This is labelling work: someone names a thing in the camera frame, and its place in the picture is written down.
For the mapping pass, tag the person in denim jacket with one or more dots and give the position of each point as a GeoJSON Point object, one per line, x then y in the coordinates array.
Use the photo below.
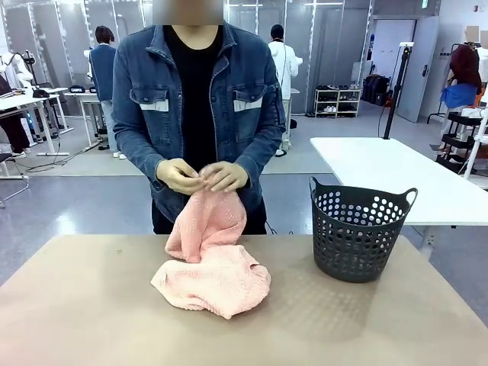
{"type": "Point", "coordinates": [244, 126]}

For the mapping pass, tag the person's left denim forearm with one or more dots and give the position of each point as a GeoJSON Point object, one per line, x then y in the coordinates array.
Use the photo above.
{"type": "Point", "coordinates": [263, 152]}

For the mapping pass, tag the person's right gloved hand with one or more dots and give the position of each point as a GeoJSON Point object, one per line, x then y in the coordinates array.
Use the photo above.
{"type": "Point", "coordinates": [177, 175]}

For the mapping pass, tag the black pole stand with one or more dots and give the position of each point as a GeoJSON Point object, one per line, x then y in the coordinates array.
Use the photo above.
{"type": "Point", "coordinates": [394, 106]}

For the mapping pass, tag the grey door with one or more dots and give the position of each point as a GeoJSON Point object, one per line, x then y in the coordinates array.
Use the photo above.
{"type": "Point", "coordinates": [419, 68]}

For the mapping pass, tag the blue garment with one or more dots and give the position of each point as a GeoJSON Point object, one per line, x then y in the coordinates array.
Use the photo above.
{"type": "Point", "coordinates": [457, 96]}

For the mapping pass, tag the pink herringbone towel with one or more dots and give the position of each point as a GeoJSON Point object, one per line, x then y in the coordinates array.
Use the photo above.
{"type": "Point", "coordinates": [213, 274]}

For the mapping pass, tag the person's right denim forearm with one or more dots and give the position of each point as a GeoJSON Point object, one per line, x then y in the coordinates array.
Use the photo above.
{"type": "Point", "coordinates": [137, 160]}

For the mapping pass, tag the white shoe rack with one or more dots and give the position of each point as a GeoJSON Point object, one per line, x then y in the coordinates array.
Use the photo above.
{"type": "Point", "coordinates": [339, 102]}

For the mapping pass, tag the person in white hoodie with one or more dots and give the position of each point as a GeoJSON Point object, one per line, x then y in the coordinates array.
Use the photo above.
{"type": "Point", "coordinates": [284, 72]}

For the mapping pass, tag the person's left gloved hand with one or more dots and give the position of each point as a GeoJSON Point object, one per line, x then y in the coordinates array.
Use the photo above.
{"type": "Point", "coordinates": [228, 176]}

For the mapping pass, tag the white rectangular table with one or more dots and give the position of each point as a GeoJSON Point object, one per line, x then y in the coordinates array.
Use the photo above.
{"type": "Point", "coordinates": [400, 171]}

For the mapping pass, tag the black trolley cart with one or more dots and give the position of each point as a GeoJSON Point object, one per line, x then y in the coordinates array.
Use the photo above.
{"type": "Point", "coordinates": [457, 133]}

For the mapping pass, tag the person in blue vest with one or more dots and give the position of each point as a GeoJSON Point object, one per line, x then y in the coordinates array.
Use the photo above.
{"type": "Point", "coordinates": [102, 72]}

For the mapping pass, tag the black suitcase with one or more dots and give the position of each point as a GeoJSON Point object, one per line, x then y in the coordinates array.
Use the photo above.
{"type": "Point", "coordinates": [375, 91]}

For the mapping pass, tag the dark grey perforated plastic basket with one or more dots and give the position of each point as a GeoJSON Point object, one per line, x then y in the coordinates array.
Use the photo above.
{"type": "Point", "coordinates": [350, 275]}

